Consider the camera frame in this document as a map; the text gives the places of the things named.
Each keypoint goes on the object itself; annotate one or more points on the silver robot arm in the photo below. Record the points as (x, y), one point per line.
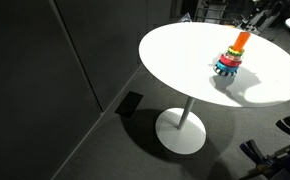
(265, 16)

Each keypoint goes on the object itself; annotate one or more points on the black floor plate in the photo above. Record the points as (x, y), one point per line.
(129, 104)

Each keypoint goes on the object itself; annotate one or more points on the black metal rack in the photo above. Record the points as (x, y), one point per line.
(211, 11)

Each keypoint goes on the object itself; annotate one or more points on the orange stacking peg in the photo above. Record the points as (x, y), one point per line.
(241, 40)

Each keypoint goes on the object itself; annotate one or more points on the white table pedestal base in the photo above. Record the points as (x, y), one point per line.
(180, 135)

